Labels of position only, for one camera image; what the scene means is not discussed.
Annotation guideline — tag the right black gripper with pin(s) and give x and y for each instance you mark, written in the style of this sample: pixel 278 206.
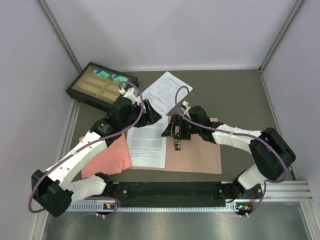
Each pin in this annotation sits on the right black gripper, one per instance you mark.
pixel 170 132

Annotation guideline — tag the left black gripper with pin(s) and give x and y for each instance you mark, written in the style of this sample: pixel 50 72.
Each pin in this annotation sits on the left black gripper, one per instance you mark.
pixel 151 116

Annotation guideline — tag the white text document sheet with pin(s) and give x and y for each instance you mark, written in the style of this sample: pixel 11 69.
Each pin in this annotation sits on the white text document sheet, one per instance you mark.
pixel 147 148

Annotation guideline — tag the white table form sheet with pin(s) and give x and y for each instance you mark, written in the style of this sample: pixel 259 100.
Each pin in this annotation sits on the white table form sheet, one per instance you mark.
pixel 161 93

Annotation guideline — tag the pink cloth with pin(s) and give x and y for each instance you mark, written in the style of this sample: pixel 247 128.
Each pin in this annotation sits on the pink cloth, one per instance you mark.
pixel 112 160

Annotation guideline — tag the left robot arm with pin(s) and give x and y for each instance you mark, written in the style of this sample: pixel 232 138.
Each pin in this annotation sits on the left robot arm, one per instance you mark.
pixel 54 188

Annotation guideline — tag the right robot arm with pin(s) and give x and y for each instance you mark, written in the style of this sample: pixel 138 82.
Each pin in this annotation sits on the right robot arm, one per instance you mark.
pixel 271 154

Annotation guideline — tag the chrome folder clip mechanism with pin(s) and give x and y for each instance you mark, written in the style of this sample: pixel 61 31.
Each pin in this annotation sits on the chrome folder clip mechanism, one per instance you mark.
pixel 177 144

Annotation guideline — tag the right teal roll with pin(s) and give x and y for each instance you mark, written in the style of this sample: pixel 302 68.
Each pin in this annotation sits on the right teal roll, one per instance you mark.
pixel 118 78

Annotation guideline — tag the teal roll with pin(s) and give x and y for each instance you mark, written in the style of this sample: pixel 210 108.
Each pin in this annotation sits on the teal roll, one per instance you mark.
pixel 118 78
pixel 102 74

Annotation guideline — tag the black compartment box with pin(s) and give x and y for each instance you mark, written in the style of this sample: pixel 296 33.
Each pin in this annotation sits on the black compartment box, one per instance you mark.
pixel 96 91

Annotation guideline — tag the left teal roll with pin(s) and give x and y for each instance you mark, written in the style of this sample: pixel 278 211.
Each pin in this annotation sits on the left teal roll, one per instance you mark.
pixel 102 74

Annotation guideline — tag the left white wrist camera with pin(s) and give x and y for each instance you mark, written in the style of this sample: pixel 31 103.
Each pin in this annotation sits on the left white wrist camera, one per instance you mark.
pixel 131 94

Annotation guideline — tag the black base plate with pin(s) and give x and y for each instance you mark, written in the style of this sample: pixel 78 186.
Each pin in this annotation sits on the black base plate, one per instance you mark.
pixel 177 194

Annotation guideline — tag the grey slotted cable duct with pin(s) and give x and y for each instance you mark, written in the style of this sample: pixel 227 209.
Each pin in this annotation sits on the grey slotted cable duct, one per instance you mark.
pixel 106 207

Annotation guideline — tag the left aluminium frame post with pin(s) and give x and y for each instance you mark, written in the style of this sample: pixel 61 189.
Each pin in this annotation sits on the left aluminium frame post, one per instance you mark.
pixel 59 34

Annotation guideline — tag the aluminium frame post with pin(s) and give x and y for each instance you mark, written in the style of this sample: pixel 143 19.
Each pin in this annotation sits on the aluminium frame post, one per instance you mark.
pixel 59 34
pixel 281 34

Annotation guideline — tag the right aluminium frame post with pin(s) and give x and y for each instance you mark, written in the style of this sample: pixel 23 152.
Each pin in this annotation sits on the right aluminium frame post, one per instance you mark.
pixel 281 34

